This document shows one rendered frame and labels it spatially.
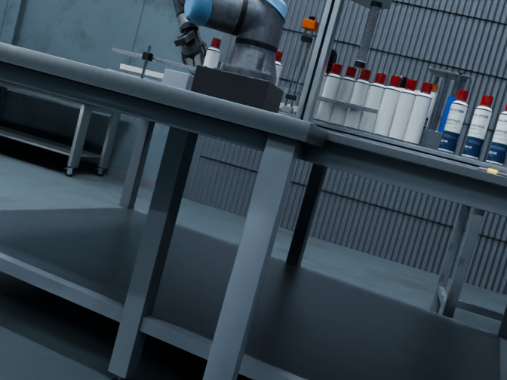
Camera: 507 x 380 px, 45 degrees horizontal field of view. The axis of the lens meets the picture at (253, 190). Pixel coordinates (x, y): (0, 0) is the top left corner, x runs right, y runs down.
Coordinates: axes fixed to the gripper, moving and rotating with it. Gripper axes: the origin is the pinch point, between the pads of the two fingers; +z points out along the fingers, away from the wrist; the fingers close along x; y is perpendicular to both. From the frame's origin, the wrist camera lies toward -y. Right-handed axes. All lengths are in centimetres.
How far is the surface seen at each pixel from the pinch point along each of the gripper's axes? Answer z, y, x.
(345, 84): 21, -2, -54
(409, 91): 29, -1, -73
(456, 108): 39, -2, -85
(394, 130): 41, -2, -65
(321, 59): 14, -16, -51
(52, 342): 82, -52, 44
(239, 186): 3, 335, 130
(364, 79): 21, -1, -60
